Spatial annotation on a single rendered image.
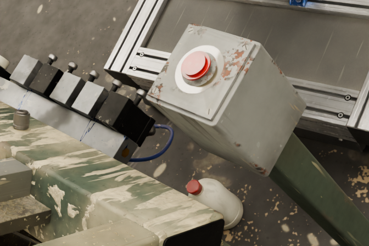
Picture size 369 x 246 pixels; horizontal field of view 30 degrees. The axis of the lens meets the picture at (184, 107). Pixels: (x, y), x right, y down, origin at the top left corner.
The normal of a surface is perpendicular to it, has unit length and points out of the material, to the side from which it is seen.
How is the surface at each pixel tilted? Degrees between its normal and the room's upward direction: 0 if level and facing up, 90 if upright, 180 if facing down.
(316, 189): 90
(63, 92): 0
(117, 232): 56
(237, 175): 0
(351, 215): 90
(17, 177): 90
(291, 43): 0
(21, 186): 90
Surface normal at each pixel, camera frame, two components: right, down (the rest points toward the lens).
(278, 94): 0.72, 0.29
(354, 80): -0.47, -0.44
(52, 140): 0.15, -0.95
